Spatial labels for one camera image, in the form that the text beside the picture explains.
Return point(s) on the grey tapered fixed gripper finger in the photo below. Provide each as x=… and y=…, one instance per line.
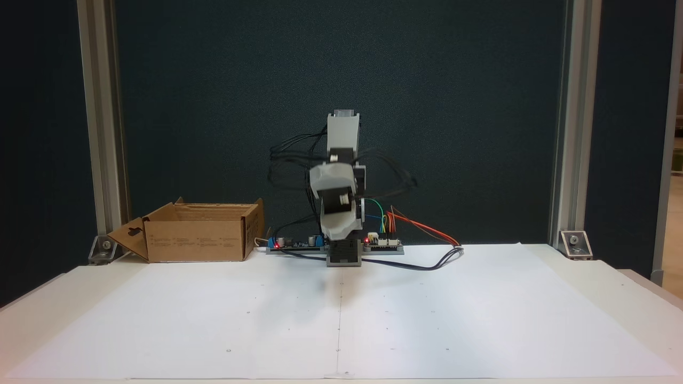
x=341, y=224

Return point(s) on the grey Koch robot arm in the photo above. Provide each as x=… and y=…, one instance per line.
x=342, y=133

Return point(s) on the blue power circuit board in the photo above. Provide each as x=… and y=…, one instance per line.
x=299, y=244

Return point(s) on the motor controller circuit board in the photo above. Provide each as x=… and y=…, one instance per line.
x=387, y=244

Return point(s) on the open cardboard box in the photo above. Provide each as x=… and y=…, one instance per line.
x=197, y=240

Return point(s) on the large white paper sheet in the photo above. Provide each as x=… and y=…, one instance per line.
x=480, y=320

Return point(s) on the aluminium frame post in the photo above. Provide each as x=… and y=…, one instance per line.
x=101, y=133
x=667, y=133
x=573, y=133

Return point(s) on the metal corner bracket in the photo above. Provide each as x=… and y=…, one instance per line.
x=575, y=244
x=104, y=249

